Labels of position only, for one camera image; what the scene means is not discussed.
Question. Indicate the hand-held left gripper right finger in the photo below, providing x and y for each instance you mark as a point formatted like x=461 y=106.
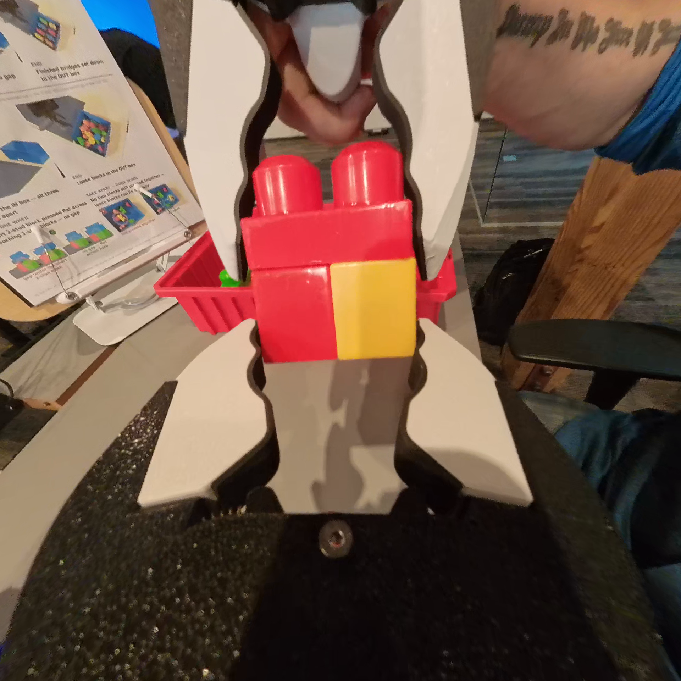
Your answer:
x=463 y=425

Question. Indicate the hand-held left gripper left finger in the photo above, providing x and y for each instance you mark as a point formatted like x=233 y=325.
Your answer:
x=213 y=425

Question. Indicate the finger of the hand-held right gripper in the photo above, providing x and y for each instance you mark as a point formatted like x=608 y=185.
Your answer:
x=223 y=106
x=431 y=106

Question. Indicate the red one-stud block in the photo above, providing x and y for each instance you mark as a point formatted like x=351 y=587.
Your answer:
x=292 y=314

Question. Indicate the yellow one-stud block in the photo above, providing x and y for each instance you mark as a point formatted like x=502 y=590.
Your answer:
x=372 y=308

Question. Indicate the red two-stud block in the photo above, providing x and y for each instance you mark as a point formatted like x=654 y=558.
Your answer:
x=324 y=234

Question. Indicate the person's right forearm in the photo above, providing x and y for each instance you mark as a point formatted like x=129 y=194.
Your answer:
x=558 y=90

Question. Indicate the person's right hand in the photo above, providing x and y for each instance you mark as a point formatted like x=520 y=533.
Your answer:
x=319 y=119

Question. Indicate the red plastic bin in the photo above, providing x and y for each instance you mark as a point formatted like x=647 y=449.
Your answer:
x=213 y=303

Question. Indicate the white document stand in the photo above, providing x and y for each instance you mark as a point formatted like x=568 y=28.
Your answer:
x=122 y=319

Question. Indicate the printed instruction sheet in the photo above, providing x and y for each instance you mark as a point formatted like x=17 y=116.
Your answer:
x=80 y=133

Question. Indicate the green block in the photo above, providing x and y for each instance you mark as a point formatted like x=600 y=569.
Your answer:
x=231 y=279

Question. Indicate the black backpack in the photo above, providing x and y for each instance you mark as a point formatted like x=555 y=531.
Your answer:
x=516 y=287

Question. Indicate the black chair armrest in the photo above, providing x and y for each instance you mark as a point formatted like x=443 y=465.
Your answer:
x=596 y=346

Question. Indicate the person's leg in jeans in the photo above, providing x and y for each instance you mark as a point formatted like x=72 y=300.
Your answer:
x=628 y=479

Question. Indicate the person's blue shirt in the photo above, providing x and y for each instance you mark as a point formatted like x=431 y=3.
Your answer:
x=654 y=122

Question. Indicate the wooden post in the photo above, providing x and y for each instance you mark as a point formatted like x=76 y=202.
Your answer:
x=596 y=255

